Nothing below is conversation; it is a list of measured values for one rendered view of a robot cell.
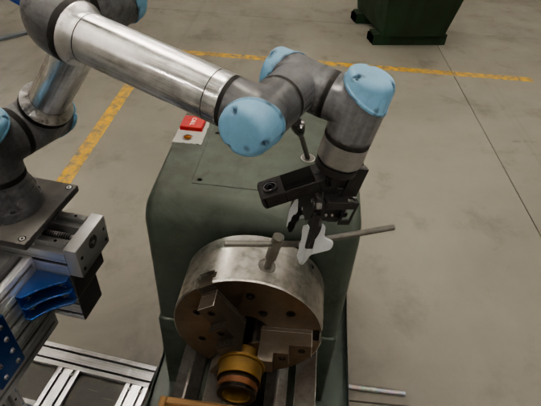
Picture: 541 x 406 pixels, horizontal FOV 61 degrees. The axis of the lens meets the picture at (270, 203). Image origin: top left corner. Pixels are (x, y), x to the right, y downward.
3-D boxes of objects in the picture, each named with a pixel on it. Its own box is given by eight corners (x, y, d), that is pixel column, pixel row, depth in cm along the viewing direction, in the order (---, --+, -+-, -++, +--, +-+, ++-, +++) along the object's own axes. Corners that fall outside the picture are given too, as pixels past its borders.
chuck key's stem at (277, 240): (259, 279, 91) (274, 240, 84) (257, 271, 92) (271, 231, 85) (270, 279, 92) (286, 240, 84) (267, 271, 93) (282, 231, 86)
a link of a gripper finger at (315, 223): (315, 252, 80) (326, 206, 76) (307, 252, 79) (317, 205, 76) (306, 239, 84) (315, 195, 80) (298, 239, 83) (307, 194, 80)
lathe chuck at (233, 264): (176, 319, 113) (193, 229, 92) (300, 349, 115) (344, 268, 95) (166, 352, 106) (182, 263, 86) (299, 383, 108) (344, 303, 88)
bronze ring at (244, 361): (220, 335, 90) (210, 379, 83) (267, 341, 90) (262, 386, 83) (220, 361, 96) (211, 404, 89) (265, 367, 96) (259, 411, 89)
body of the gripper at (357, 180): (348, 229, 82) (373, 176, 74) (303, 228, 79) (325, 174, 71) (334, 199, 87) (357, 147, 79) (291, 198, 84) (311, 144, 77)
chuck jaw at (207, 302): (232, 312, 99) (198, 278, 93) (251, 306, 97) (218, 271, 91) (221, 358, 90) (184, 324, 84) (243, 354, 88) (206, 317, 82)
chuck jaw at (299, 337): (263, 312, 97) (320, 316, 96) (264, 326, 100) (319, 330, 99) (256, 358, 89) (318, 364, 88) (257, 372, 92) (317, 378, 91)
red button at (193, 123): (185, 121, 128) (184, 114, 127) (207, 123, 128) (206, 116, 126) (179, 132, 123) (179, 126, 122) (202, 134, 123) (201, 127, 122)
